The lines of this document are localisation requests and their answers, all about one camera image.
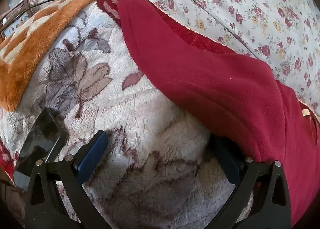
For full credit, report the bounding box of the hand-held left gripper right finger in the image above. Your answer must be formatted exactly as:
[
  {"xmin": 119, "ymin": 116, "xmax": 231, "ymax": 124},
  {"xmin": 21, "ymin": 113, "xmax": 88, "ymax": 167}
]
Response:
[{"xmin": 212, "ymin": 134, "xmax": 292, "ymax": 229}]

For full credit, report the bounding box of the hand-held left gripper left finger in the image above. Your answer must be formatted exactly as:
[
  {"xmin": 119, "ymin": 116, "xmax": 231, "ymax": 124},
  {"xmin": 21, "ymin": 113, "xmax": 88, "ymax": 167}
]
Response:
[{"xmin": 24, "ymin": 130, "xmax": 113, "ymax": 229}]

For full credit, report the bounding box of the red fleece sweater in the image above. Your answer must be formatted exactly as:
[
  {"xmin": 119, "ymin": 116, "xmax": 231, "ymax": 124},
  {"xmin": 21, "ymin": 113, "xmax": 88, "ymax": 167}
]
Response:
[{"xmin": 117, "ymin": 0, "xmax": 320, "ymax": 229}]

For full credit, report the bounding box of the black smartphone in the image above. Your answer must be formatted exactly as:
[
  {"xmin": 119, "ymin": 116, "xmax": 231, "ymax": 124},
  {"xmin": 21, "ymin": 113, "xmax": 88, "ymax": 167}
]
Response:
[{"xmin": 14, "ymin": 107, "xmax": 68, "ymax": 185}]

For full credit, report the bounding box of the white red floral fleece blanket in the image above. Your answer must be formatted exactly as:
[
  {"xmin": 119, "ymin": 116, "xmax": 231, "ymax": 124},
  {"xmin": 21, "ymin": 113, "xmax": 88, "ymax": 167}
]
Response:
[{"xmin": 0, "ymin": 0, "xmax": 320, "ymax": 229}]

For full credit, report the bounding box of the orange checked plush blanket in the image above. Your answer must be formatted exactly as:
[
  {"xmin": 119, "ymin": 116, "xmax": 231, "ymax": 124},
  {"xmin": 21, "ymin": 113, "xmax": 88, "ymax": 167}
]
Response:
[{"xmin": 0, "ymin": 0, "xmax": 114, "ymax": 112}]

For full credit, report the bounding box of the floral print bed sheet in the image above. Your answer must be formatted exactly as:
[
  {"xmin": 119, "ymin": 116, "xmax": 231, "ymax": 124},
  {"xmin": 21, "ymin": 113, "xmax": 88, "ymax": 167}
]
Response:
[{"xmin": 15, "ymin": 0, "xmax": 320, "ymax": 117}]

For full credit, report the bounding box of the black cable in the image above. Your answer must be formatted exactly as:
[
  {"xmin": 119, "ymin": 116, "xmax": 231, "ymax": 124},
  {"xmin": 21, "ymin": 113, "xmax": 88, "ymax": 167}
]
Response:
[{"xmin": 0, "ymin": 0, "xmax": 60, "ymax": 20}]

